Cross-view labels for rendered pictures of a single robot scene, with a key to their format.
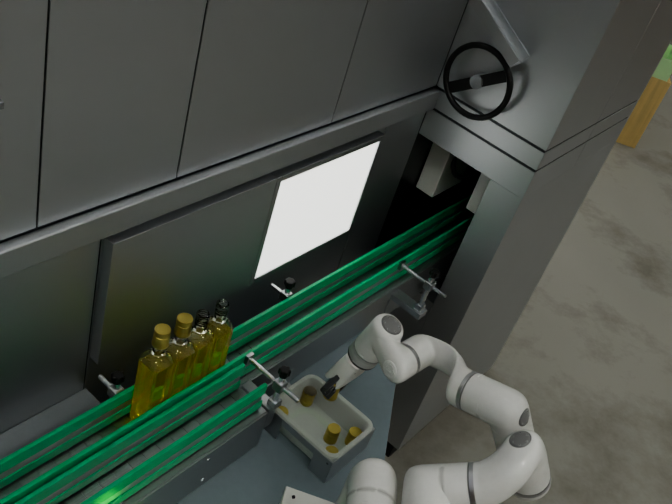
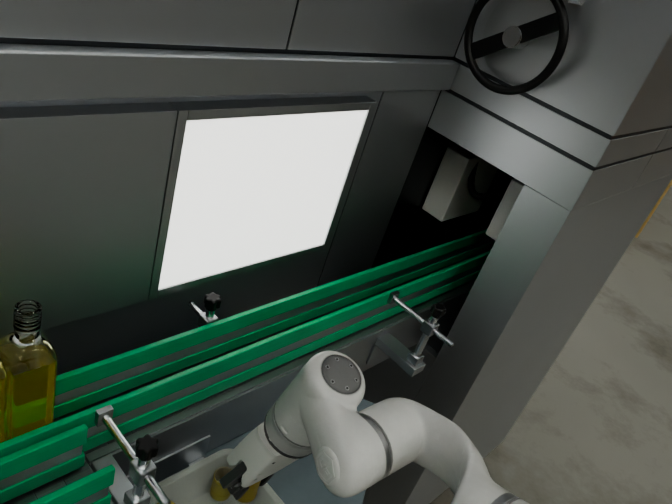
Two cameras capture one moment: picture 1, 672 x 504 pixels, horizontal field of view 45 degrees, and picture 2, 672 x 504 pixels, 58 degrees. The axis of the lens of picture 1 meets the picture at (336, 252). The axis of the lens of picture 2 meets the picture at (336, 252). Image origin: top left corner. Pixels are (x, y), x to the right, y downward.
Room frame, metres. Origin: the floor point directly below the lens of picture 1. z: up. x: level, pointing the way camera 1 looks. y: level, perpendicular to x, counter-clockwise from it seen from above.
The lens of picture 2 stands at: (0.85, -0.18, 1.65)
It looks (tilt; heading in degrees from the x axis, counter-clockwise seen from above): 31 degrees down; 7
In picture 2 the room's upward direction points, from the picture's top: 19 degrees clockwise
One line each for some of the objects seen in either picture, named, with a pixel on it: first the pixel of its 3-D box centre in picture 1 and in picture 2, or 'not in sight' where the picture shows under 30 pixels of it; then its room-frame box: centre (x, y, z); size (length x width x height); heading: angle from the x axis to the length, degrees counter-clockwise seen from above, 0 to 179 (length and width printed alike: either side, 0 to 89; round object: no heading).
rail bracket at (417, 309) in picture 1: (416, 294); (411, 340); (1.90, -0.26, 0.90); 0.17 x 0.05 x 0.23; 61
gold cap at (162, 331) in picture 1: (161, 336); not in sight; (1.17, 0.28, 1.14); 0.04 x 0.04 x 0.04
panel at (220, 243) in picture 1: (253, 234); (145, 211); (1.59, 0.21, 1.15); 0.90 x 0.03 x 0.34; 151
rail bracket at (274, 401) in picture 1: (272, 380); (132, 460); (1.34, 0.04, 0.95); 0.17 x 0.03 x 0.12; 61
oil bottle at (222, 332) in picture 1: (211, 351); (25, 398); (1.33, 0.20, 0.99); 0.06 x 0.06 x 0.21; 60
